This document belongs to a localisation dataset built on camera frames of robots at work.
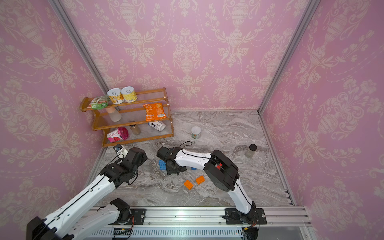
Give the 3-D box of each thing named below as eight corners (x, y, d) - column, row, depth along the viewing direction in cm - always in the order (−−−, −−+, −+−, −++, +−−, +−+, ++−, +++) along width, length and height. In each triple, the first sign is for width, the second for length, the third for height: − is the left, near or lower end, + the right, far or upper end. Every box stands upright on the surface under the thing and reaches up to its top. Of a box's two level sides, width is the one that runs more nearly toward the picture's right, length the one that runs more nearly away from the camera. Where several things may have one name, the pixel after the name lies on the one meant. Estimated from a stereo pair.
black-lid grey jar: (245, 157, 97) (250, 149, 89) (246, 151, 100) (250, 143, 92) (251, 159, 96) (256, 151, 88) (252, 153, 99) (257, 144, 91)
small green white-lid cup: (191, 139, 106) (191, 134, 101) (191, 131, 110) (191, 126, 105) (201, 139, 106) (201, 134, 101) (200, 131, 110) (201, 126, 105)
